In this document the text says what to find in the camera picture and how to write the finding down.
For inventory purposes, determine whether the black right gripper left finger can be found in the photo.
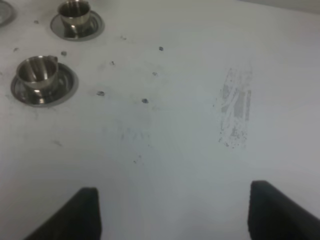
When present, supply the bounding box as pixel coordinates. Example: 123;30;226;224
26;187;102;240

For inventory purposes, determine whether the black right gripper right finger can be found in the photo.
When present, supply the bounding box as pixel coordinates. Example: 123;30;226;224
247;180;320;240

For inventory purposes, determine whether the near stainless steel teacup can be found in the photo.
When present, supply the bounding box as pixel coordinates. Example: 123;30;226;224
16;55;59;92

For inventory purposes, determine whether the stainless steel teacup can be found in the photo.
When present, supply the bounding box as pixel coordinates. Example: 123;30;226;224
16;55;59;92
57;0;91;34

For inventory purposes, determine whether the far stainless steel teacup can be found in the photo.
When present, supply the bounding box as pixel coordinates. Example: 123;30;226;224
57;0;91;34

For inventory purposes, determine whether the teapot steel saucer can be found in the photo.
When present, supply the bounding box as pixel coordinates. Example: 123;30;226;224
0;0;16;27

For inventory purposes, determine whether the near steel saucer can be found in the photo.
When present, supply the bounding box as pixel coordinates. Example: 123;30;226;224
10;62;79;108

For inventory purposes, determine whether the far steel saucer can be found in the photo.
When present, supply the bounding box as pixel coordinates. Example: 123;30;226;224
50;11;105;42

